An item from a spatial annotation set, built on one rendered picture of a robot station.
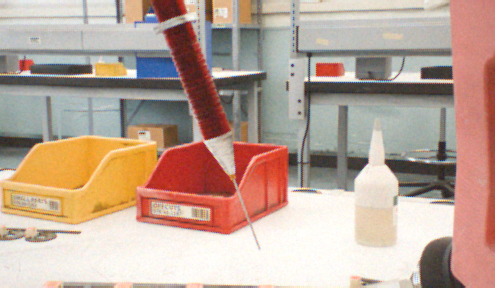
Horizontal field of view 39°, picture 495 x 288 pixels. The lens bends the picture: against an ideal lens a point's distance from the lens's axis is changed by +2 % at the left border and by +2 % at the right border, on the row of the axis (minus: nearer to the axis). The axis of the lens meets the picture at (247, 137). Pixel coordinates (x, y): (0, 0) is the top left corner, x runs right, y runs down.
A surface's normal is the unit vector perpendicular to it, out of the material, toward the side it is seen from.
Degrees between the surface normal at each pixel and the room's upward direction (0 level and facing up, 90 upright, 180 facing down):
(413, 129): 90
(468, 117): 108
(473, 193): 98
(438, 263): 50
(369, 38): 90
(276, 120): 90
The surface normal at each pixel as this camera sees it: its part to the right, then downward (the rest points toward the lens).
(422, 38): -0.39, 0.14
